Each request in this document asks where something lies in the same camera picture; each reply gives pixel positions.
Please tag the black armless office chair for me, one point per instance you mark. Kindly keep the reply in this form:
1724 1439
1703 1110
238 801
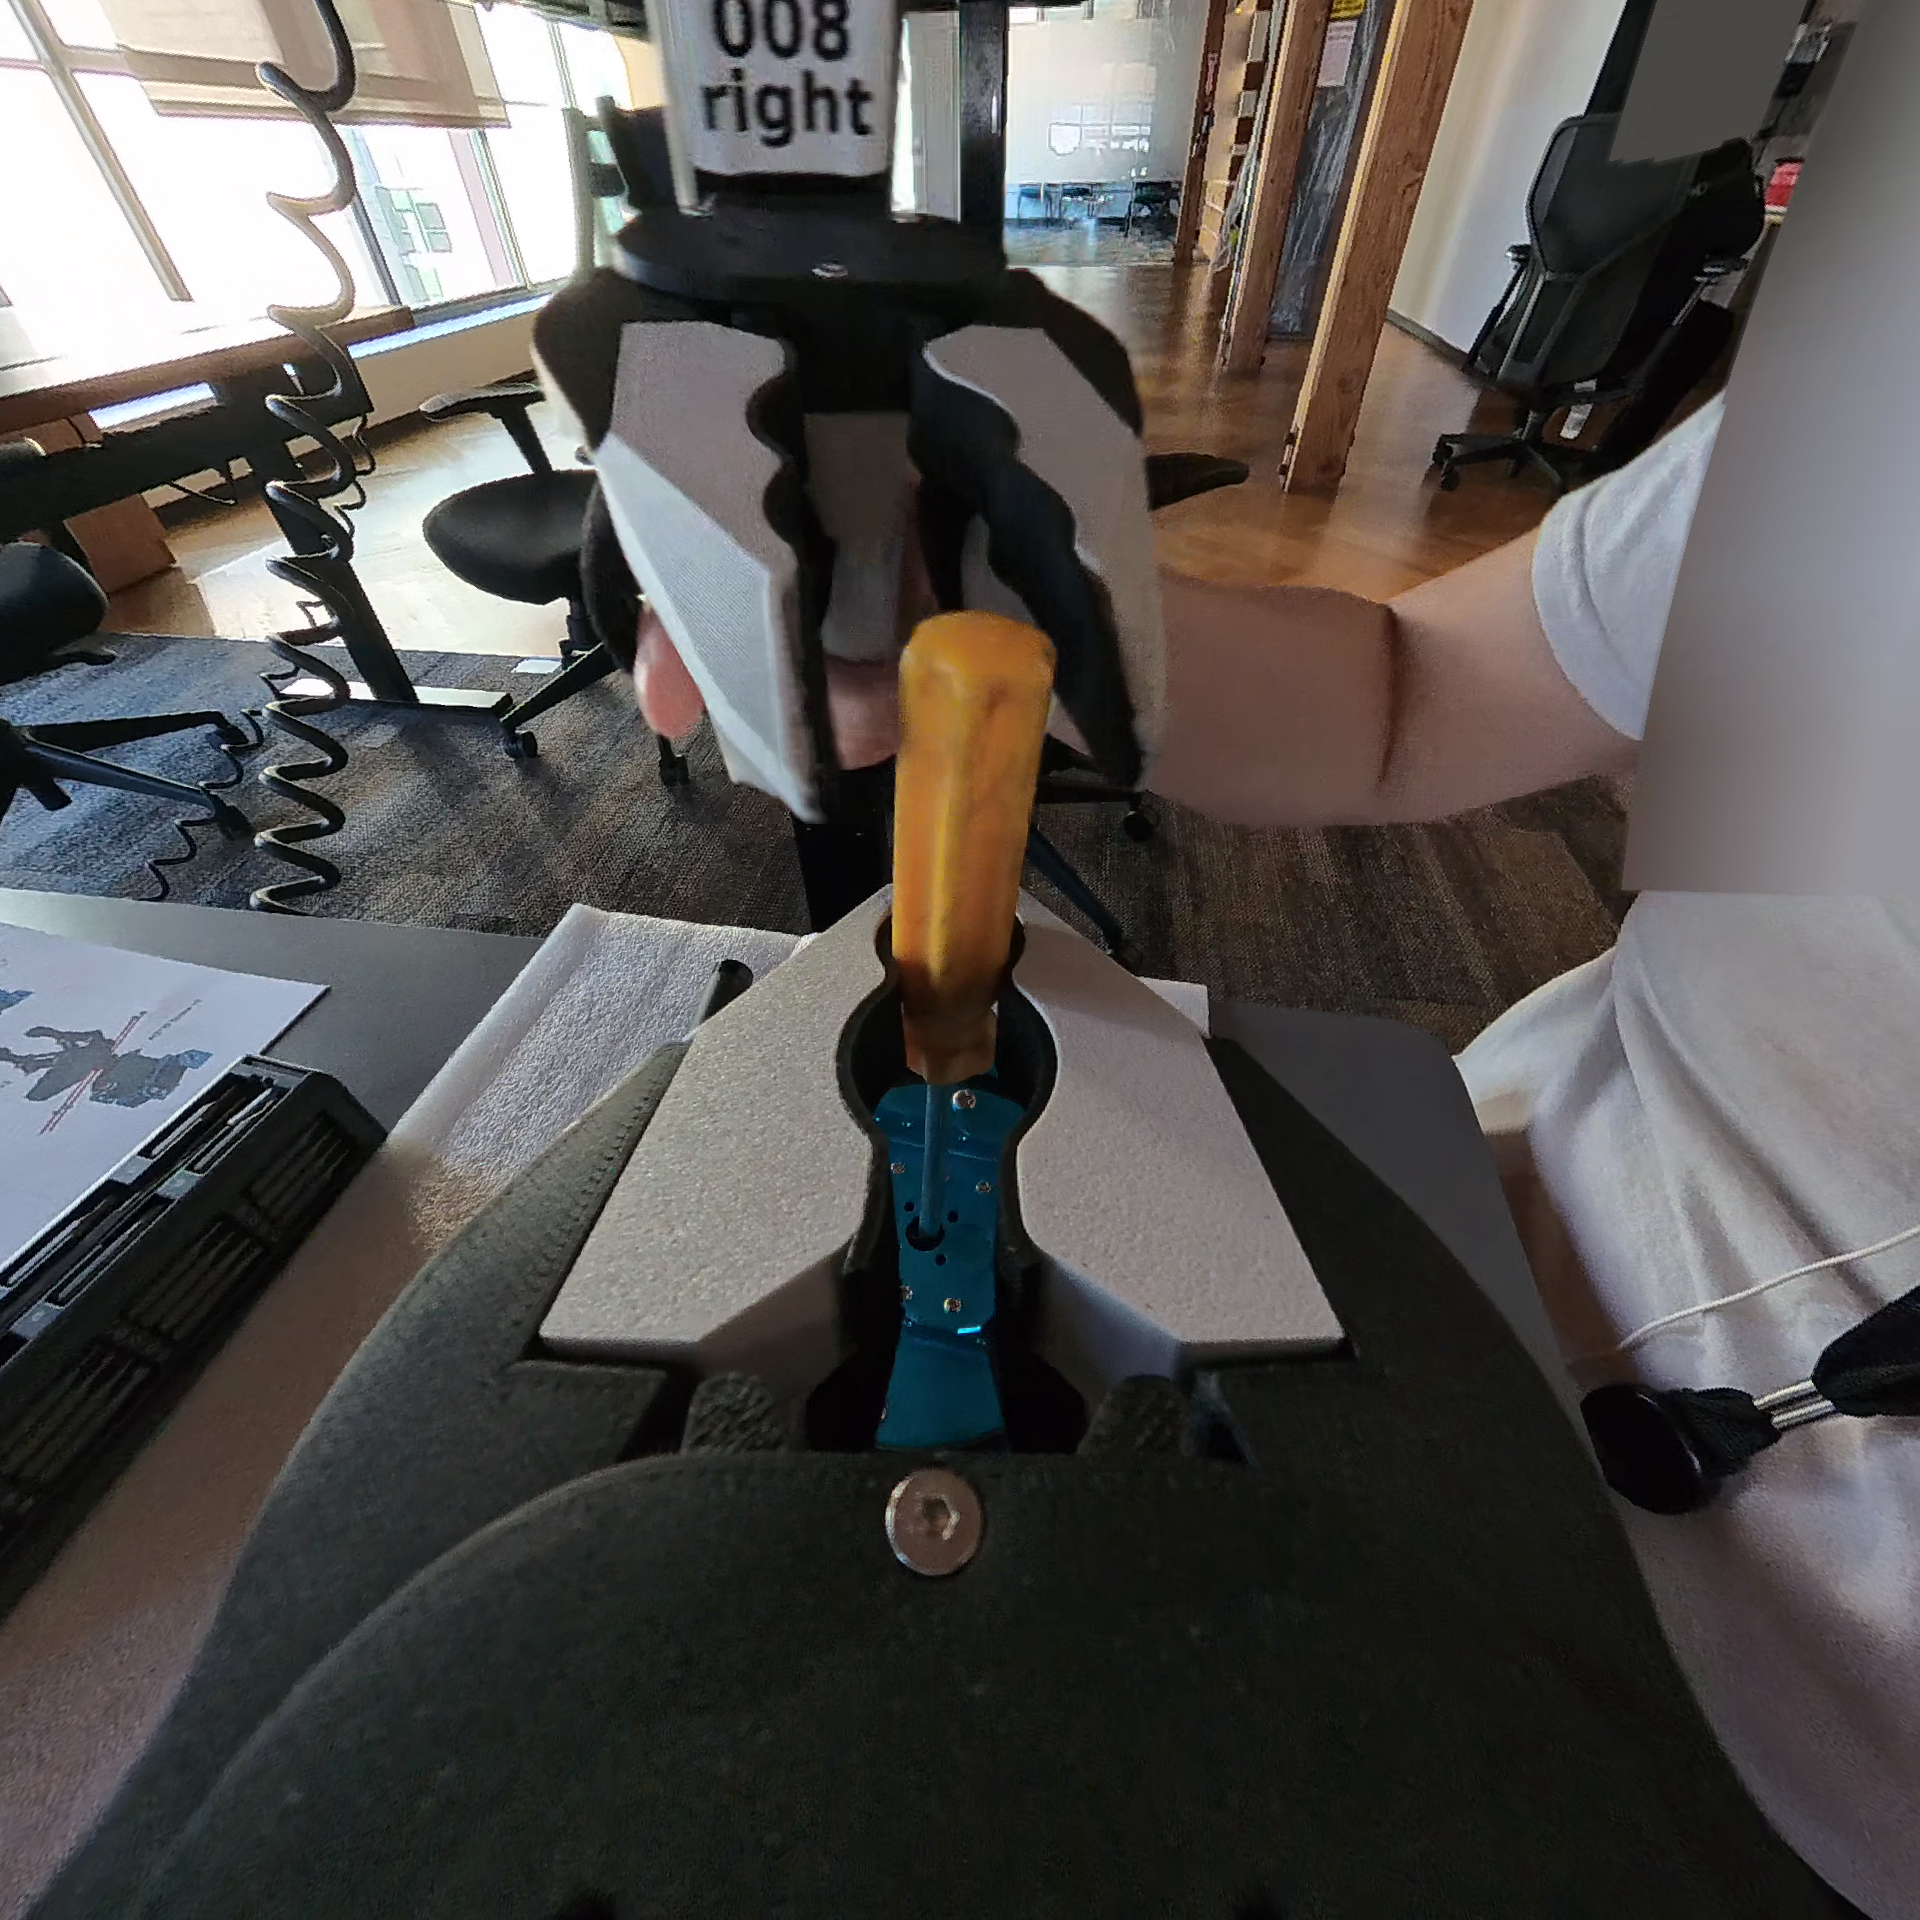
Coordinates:
38 592

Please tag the grey desk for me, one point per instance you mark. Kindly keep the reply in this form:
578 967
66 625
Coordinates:
422 961

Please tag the white shirt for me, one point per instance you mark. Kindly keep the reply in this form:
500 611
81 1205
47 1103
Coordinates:
1724 1079

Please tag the black metal frame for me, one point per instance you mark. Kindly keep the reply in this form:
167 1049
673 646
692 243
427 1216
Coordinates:
839 869

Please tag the printed instruction sheet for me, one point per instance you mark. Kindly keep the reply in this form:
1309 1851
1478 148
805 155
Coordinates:
119 1049

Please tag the wooden table with black legs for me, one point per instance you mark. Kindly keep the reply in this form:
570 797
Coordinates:
149 360

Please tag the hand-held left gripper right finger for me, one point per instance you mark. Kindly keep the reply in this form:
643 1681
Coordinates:
1185 1201

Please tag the black screwdriver bit case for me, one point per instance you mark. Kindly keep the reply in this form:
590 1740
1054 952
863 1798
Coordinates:
182 1261

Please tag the black precision screwdriver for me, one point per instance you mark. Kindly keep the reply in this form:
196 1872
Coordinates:
729 990

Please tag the beige window blind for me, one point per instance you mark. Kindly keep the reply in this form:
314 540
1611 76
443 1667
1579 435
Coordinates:
422 67

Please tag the dark mesh office chair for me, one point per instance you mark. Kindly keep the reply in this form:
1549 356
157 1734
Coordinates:
1622 255

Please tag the wooden pillar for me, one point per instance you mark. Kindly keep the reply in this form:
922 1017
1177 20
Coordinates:
1253 224
1381 224

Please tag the large window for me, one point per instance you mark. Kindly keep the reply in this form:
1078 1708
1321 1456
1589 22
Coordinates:
149 195

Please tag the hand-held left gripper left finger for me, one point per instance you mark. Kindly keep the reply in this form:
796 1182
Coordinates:
705 1201

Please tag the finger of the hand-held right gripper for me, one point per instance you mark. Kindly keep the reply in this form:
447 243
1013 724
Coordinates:
692 510
1005 375

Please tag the person's right forearm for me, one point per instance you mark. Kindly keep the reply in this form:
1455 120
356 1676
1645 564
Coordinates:
1349 704

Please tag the black office chair with armrests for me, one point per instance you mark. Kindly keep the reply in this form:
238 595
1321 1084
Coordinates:
1194 475
495 525

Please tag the cardboard box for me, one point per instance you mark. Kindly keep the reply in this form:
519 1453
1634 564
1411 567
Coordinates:
119 540

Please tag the person's right hand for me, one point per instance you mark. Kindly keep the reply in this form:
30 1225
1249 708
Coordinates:
863 721

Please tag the blue toy robot arm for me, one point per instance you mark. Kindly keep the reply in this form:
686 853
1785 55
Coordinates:
939 1349

